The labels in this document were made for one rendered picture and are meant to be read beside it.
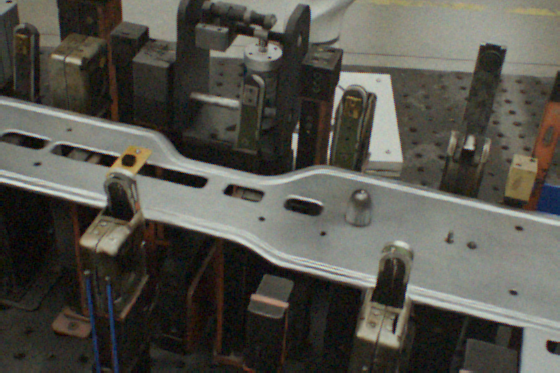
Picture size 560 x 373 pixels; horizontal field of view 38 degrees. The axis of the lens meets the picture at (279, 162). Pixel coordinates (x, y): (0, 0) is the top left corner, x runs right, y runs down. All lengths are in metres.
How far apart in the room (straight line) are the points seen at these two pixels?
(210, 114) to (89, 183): 0.29
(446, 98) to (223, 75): 0.54
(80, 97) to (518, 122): 1.07
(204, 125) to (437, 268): 0.48
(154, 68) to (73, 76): 0.13
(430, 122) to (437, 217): 0.78
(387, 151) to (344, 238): 0.64
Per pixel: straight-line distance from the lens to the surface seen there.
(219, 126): 1.34
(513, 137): 1.93
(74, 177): 1.18
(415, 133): 1.86
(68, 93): 1.34
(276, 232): 1.09
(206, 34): 1.22
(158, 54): 1.32
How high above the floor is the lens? 1.71
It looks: 36 degrees down
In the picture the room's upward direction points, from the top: 4 degrees clockwise
